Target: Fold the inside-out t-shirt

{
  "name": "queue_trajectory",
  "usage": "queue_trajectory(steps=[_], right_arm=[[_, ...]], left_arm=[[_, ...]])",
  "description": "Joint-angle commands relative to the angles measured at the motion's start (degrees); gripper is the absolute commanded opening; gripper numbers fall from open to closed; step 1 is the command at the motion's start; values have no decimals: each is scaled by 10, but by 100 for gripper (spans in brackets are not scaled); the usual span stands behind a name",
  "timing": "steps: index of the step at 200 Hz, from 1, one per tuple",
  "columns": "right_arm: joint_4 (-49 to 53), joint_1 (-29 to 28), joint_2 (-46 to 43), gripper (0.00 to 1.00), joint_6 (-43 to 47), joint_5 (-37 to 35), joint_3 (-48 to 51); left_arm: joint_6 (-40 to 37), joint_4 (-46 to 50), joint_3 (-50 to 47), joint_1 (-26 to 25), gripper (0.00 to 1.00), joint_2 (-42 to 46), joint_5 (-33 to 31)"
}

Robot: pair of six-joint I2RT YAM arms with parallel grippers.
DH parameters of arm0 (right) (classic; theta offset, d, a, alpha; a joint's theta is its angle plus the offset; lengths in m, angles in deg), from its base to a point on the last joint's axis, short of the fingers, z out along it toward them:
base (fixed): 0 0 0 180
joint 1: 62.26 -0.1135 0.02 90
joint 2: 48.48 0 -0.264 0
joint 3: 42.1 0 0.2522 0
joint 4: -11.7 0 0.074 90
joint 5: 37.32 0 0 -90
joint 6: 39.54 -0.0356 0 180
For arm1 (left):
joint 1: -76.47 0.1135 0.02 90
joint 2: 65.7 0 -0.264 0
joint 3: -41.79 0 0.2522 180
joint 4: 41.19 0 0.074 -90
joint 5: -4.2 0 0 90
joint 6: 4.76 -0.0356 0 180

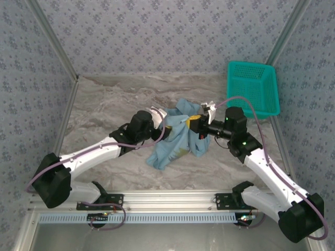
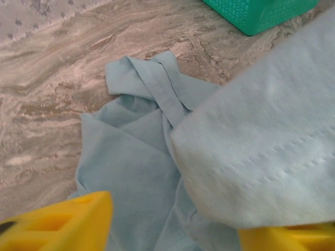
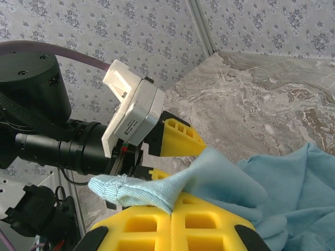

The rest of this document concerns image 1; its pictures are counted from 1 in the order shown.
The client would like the light blue t-shirt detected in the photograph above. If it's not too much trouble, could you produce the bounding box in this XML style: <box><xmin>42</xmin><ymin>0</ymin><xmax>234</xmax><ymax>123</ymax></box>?
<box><xmin>146</xmin><ymin>98</ymin><xmax>211</xmax><ymax>171</ymax></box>

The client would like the teal plastic basket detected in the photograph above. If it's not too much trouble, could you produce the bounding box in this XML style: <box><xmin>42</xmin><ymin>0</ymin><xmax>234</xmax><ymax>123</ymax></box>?
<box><xmin>226</xmin><ymin>61</ymin><xmax>281</xmax><ymax>121</ymax></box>

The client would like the aluminium cross rail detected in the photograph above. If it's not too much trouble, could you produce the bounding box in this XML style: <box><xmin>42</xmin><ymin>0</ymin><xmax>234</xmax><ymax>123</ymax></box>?
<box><xmin>28</xmin><ymin>190</ymin><xmax>288</xmax><ymax>212</ymax></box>

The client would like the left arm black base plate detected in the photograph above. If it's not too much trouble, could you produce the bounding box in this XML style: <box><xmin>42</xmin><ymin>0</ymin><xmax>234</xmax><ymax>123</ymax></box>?
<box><xmin>76</xmin><ymin>193</ymin><xmax>124</xmax><ymax>211</ymax></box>

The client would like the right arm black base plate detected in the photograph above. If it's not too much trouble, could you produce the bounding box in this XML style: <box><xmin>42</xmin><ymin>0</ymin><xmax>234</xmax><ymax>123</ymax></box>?
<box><xmin>215</xmin><ymin>192</ymin><xmax>264</xmax><ymax>211</ymax></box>

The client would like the slotted grey cable duct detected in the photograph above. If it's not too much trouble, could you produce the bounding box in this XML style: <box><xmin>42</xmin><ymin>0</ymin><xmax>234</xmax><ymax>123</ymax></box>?
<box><xmin>38</xmin><ymin>212</ymin><xmax>236</xmax><ymax>224</ymax></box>

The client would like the black controller board mount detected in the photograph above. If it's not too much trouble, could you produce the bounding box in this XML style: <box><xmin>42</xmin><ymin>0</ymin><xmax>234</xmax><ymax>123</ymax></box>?
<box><xmin>87</xmin><ymin>212</ymin><xmax>109</xmax><ymax>231</ymax></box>
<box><xmin>235</xmin><ymin>213</ymin><xmax>256</xmax><ymax>229</ymax></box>

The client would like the aluminium frame post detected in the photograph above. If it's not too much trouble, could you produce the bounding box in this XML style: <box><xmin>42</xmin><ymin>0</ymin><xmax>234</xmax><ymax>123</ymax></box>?
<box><xmin>265</xmin><ymin>0</ymin><xmax>314</xmax><ymax>66</ymax></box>
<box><xmin>26</xmin><ymin>0</ymin><xmax>81</xmax><ymax>82</ymax></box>

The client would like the aluminium frame leg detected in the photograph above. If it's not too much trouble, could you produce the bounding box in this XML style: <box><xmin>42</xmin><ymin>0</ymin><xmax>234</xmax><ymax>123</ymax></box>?
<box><xmin>13</xmin><ymin>212</ymin><xmax>40</xmax><ymax>251</ymax></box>

